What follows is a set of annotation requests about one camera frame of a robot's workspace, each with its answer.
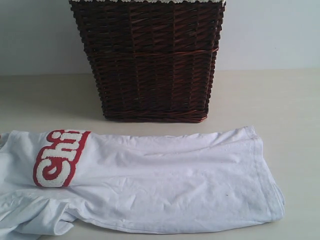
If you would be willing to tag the white t-shirt with red lettering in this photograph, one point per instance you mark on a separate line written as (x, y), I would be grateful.
(197, 183)

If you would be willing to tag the dark brown wicker basket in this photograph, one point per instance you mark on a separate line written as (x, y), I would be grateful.
(152, 62)

